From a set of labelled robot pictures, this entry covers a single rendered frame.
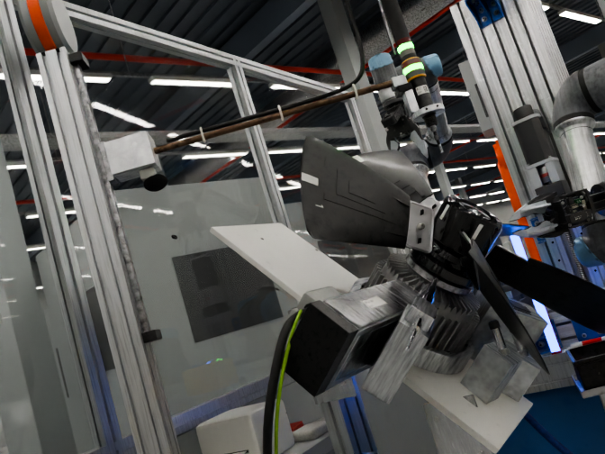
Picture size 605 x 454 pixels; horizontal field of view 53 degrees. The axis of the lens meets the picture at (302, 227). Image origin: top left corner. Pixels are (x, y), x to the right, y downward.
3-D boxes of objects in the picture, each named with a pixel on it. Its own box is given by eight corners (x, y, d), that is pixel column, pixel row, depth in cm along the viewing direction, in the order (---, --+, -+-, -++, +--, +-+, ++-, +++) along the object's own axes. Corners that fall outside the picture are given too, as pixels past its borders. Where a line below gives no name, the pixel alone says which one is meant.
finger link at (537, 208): (515, 205, 125) (557, 196, 126) (503, 208, 131) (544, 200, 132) (519, 220, 125) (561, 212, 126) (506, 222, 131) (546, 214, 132)
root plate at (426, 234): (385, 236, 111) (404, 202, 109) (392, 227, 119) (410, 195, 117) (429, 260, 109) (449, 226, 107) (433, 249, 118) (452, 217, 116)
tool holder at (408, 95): (407, 117, 125) (392, 73, 127) (401, 127, 132) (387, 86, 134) (448, 104, 126) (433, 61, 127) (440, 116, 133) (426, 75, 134)
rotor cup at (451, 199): (405, 255, 113) (439, 194, 109) (413, 238, 127) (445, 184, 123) (476, 294, 111) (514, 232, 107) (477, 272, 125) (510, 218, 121)
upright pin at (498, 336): (497, 357, 111) (485, 322, 111) (500, 355, 112) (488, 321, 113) (509, 355, 109) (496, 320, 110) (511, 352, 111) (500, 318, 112)
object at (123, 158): (105, 180, 122) (95, 140, 123) (115, 187, 129) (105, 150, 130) (156, 166, 123) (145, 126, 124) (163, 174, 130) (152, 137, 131)
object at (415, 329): (437, 288, 114) (410, 360, 81) (427, 282, 114) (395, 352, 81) (443, 278, 113) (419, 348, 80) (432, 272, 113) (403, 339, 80)
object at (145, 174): (143, 192, 124) (137, 169, 124) (148, 195, 127) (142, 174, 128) (167, 185, 124) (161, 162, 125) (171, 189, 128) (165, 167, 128)
